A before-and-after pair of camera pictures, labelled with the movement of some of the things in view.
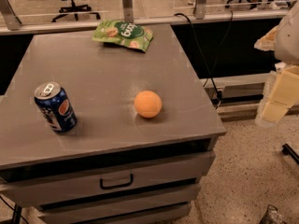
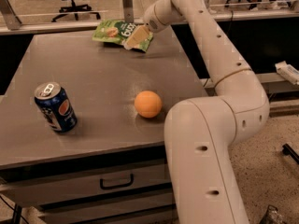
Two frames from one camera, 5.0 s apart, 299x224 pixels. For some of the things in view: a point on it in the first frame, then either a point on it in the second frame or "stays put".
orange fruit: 148,104 stays put
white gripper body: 288,37 → 149,19
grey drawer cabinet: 116,166 stays put
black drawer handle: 101,183 stays put
